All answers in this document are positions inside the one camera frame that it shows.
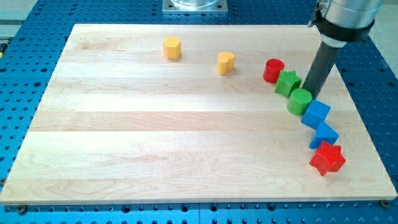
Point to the red star block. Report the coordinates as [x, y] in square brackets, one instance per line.
[327, 158]

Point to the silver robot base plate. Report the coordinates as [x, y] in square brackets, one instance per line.
[194, 5]

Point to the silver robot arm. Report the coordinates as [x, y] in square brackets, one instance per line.
[343, 21]

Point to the green star block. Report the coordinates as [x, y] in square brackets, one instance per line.
[287, 82]

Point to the blue triangle block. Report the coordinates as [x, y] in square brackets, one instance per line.
[323, 132]

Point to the red cylinder block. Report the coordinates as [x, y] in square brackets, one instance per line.
[272, 69]

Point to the yellow hexagon block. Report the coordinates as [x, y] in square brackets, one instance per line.
[172, 47]

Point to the green cylinder block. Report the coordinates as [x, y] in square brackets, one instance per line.
[299, 101]

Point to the yellow heart block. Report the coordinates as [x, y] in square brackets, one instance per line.
[225, 62]

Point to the blue cube block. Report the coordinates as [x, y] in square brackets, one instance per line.
[315, 114]

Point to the blue perforated table plate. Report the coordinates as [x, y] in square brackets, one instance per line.
[33, 54]

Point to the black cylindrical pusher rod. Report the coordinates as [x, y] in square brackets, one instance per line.
[320, 68]

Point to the light wooden board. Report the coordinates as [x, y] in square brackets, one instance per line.
[121, 123]

